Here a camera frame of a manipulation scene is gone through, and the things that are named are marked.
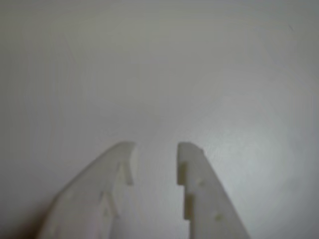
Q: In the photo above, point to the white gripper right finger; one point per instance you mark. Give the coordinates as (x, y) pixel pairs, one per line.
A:
(207, 199)

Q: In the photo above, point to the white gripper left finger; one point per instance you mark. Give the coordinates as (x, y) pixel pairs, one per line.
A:
(82, 199)

